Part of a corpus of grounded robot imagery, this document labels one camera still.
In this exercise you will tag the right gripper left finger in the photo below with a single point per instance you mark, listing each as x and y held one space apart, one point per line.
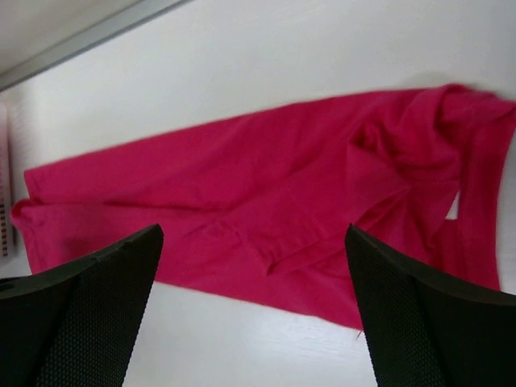
76 324

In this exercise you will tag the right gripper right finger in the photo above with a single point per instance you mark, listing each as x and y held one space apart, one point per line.
424 327

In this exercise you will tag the magenta t shirt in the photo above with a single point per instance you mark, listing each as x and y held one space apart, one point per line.
256 207

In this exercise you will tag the white plastic basket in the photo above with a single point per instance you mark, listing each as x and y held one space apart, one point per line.
7 237

